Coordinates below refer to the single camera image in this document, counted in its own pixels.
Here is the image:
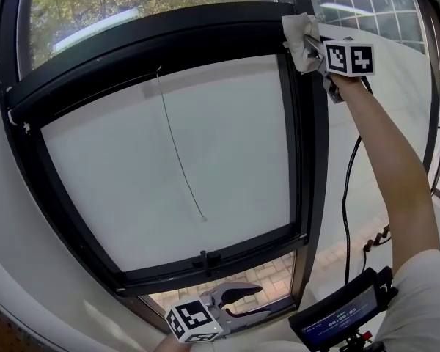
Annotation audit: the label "black window latch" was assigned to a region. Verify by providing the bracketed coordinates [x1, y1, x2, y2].
[191, 250, 222, 277]

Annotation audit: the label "black window frame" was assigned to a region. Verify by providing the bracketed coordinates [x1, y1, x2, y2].
[0, 0, 330, 319]

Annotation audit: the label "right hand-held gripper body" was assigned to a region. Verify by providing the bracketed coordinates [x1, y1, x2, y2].
[317, 37, 375, 105]

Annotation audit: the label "person's left forearm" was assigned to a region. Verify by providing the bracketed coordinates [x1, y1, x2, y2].
[155, 334, 192, 352]

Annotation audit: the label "white roller blind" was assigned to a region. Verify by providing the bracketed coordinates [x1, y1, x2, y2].
[40, 53, 298, 273]

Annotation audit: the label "glass-fronted building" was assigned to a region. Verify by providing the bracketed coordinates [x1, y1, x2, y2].
[307, 0, 427, 55]

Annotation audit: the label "white cloth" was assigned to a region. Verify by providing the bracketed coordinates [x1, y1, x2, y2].
[281, 12, 322, 75]

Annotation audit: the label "black monitor with screen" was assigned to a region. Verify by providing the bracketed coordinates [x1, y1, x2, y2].
[288, 265, 400, 352]

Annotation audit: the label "person's white sleeve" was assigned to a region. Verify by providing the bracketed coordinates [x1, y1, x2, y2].
[383, 249, 440, 352]

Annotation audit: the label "person's right forearm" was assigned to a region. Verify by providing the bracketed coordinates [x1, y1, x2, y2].
[331, 74, 440, 282]

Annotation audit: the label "green trees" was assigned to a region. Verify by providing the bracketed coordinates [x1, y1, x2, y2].
[31, 0, 276, 70]

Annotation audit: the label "dark side window frame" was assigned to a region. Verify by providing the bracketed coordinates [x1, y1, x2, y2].
[412, 0, 440, 205]

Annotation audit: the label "black cable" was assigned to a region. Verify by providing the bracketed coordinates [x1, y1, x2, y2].
[341, 76, 374, 286]

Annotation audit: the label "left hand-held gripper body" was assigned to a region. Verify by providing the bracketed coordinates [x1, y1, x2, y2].
[164, 287, 243, 344]

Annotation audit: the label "thin blind pull cord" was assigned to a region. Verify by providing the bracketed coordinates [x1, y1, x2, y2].
[155, 64, 209, 223]

